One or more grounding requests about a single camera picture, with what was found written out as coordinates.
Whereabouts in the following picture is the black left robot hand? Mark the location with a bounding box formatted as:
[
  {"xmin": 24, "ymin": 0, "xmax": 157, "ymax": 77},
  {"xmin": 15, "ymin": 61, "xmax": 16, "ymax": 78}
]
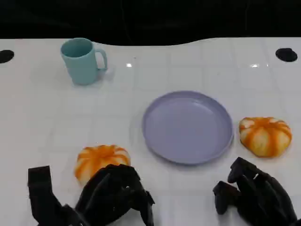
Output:
[{"xmin": 74, "ymin": 163, "xmax": 156, "ymax": 226}]

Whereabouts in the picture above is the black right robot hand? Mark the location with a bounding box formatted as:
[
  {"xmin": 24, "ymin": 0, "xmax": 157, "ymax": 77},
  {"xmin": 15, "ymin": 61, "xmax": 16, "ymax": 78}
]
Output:
[{"xmin": 213, "ymin": 157, "xmax": 299, "ymax": 226}]

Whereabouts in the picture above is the orange white toy bread roll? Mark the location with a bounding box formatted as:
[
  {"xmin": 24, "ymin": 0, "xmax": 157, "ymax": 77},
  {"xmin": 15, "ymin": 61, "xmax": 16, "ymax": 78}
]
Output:
[
  {"xmin": 74, "ymin": 145, "xmax": 131, "ymax": 186},
  {"xmin": 239, "ymin": 117, "xmax": 293, "ymax": 158}
]

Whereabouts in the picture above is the lilac plate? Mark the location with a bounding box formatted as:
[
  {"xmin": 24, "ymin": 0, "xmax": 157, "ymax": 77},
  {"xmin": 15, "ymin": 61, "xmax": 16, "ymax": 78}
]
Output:
[{"xmin": 142, "ymin": 90, "xmax": 235, "ymax": 165}]

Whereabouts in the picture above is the pale green mug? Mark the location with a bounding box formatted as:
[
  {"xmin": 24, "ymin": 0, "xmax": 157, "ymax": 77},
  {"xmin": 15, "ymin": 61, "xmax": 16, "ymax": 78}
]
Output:
[{"xmin": 60, "ymin": 37, "xmax": 108, "ymax": 86}]

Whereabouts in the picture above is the black round table grommet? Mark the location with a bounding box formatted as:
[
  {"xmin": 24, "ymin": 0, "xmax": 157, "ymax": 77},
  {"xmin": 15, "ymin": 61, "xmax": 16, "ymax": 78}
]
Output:
[
  {"xmin": 0, "ymin": 49, "xmax": 15, "ymax": 64},
  {"xmin": 275, "ymin": 48, "xmax": 298, "ymax": 63}
]

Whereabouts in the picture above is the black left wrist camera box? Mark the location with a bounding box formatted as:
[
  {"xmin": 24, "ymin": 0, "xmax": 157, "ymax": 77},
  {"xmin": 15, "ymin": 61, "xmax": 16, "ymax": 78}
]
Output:
[{"xmin": 27, "ymin": 165, "xmax": 71, "ymax": 226}]

